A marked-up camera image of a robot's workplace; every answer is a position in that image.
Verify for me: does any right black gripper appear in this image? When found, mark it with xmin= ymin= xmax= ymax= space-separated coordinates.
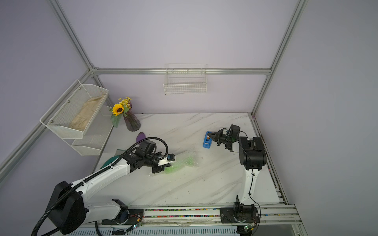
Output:
xmin=208 ymin=129 xmax=232 ymax=146

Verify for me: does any blue tape dispenser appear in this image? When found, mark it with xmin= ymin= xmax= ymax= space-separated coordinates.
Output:
xmin=202 ymin=131 xmax=212 ymax=149

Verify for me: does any clear bubble wrap sheet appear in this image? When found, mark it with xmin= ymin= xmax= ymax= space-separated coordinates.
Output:
xmin=149 ymin=152 xmax=198 ymax=177

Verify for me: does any green plastic wine glass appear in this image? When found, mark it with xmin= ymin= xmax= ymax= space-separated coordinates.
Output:
xmin=164 ymin=157 xmax=196 ymax=174

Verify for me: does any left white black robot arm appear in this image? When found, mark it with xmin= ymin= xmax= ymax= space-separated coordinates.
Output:
xmin=46 ymin=147 xmax=175 ymax=235

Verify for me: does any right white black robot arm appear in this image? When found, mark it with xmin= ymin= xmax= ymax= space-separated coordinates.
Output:
xmin=206 ymin=124 xmax=267 ymax=205

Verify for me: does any teal green object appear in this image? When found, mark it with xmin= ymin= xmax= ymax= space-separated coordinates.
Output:
xmin=100 ymin=155 xmax=119 ymax=170

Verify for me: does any dark ribbed glass vase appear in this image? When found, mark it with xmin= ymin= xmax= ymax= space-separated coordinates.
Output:
xmin=124 ymin=105 xmax=141 ymax=132

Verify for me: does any sunflower bouquet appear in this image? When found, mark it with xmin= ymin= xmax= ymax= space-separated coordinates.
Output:
xmin=109 ymin=97 xmax=132 ymax=128

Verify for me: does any white mesh lower shelf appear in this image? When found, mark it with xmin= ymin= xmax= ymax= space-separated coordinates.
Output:
xmin=71 ymin=106 xmax=113 ymax=156

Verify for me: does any white mesh shelf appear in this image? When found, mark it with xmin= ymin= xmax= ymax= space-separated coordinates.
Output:
xmin=40 ymin=80 xmax=108 ymax=139
xmin=71 ymin=106 xmax=113 ymax=156

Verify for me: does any beige folded cloth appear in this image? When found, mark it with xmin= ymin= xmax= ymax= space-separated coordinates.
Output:
xmin=69 ymin=95 xmax=104 ymax=131

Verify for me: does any white mesh upper shelf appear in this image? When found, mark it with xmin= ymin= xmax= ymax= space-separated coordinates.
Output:
xmin=40 ymin=80 xmax=108 ymax=139

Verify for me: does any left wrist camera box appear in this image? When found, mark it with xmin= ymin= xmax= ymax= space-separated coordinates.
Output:
xmin=158 ymin=153 xmax=175 ymax=166

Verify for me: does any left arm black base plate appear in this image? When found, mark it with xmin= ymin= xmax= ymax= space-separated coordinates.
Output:
xmin=101 ymin=199 xmax=144 ymax=225

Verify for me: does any white wire wall basket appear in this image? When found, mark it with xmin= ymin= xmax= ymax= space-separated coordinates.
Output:
xmin=163 ymin=64 xmax=208 ymax=95

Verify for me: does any perforated grey cable tray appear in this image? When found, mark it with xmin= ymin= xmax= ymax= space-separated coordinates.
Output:
xmin=65 ymin=226 xmax=240 ymax=236

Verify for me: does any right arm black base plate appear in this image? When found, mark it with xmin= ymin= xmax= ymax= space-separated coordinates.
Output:
xmin=220 ymin=196 xmax=260 ymax=224

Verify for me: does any aluminium front rail frame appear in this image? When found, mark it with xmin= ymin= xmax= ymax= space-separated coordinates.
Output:
xmin=57 ymin=205 xmax=302 ymax=228

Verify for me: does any black corrugated cable hose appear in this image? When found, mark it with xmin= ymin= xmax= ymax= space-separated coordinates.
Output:
xmin=31 ymin=137 xmax=169 ymax=236

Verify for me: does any aluminium cage frame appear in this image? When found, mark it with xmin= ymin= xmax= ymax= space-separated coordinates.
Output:
xmin=1 ymin=1 xmax=308 ymax=185

